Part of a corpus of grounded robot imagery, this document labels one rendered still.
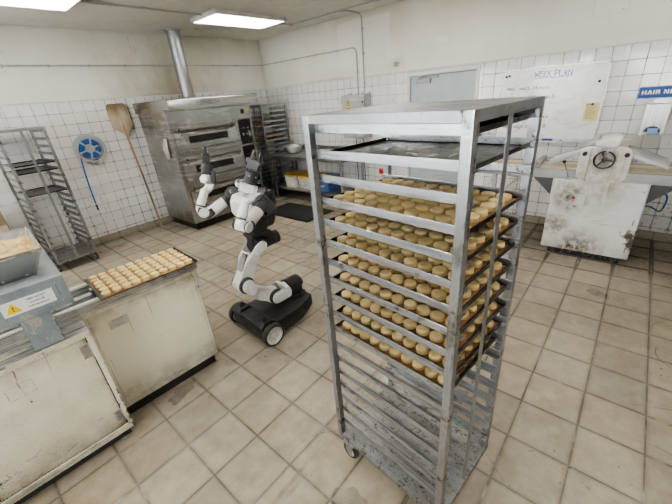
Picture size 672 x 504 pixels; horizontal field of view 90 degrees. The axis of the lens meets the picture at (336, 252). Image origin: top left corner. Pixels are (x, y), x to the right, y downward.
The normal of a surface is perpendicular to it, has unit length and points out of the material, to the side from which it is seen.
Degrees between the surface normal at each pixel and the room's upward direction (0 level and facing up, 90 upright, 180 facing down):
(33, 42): 90
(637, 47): 90
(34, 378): 89
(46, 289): 90
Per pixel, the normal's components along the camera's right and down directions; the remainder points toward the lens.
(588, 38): -0.64, 0.37
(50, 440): 0.72, 0.24
